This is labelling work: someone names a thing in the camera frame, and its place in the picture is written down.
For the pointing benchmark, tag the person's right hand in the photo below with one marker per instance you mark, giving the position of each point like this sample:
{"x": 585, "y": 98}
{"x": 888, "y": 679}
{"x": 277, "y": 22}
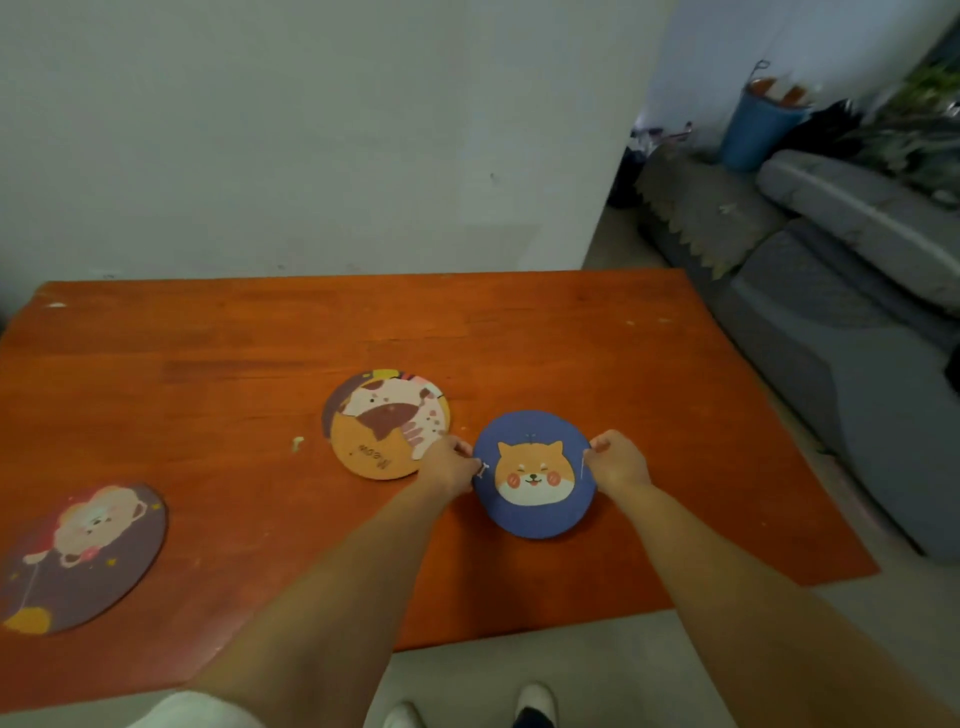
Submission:
{"x": 618, "y": 463}

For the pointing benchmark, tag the person's left hand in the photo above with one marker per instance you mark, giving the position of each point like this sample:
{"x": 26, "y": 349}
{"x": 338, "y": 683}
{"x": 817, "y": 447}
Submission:
{"x": 444, "y": 469}

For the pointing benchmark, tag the person's right fingers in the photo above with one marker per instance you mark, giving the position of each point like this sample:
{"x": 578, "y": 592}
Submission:
{"x": 596, "y": 454}

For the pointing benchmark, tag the person's left fingers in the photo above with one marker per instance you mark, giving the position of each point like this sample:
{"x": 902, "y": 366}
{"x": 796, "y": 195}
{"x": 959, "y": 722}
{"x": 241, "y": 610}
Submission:
{"x": 463, "y": 454}

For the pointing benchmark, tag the blue round dog mat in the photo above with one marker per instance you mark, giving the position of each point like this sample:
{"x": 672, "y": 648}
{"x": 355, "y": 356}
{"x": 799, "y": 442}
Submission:
{"x": 534, "y": 474}

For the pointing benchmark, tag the person's left forearm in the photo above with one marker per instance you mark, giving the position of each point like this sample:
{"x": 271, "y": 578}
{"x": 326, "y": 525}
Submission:
{"x": 322, "y": 600}

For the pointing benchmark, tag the person's right forearm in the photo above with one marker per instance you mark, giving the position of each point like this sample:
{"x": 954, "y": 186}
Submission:
{"x": 750, "y": 607}

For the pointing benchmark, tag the orange round cat mat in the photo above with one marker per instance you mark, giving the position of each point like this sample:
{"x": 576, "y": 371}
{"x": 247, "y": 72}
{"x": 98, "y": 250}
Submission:
{"x": 386, "y": 424}

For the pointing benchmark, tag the person's white right shoe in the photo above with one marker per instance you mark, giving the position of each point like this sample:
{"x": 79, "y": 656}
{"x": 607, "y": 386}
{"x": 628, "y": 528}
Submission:
{"x": 536, "y": 705}

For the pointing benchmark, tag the person's white shoe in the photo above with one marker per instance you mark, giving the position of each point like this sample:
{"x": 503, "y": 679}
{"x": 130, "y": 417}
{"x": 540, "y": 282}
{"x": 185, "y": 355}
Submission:
{"x": 536, "y": 705}
{"x": 403, "y": 716}

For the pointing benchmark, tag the grey fringed cloth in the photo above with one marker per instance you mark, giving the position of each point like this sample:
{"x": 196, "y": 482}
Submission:
{"x": 705, "y": 210}

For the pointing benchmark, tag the person's white left shoe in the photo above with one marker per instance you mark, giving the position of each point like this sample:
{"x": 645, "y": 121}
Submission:
{"x": 403, "y": 716}

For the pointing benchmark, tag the grey sofa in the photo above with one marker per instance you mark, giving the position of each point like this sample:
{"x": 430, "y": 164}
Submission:
{"x": 847, "y": 315}

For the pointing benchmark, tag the blue bucket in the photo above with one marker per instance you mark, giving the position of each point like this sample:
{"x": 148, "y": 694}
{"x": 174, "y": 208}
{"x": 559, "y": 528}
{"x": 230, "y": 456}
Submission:
{"x": 757, "y": 129}

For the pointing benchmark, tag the person's white shorts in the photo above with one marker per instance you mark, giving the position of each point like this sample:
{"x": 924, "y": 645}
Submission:
{"x": 199, "y": 712}

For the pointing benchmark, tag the black bag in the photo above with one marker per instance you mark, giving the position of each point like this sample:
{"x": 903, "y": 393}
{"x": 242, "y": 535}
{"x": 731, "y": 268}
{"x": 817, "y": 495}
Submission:
{"x": 821, "y": 127}

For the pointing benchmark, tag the purple round bear mat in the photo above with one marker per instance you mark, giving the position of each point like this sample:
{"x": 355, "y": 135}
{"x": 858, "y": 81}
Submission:
{"x": 79, "y": 559}

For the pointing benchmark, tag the green houseplant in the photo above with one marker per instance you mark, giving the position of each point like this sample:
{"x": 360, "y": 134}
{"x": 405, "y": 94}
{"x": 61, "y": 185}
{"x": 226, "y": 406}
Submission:
{"x": 911, "y": 124}

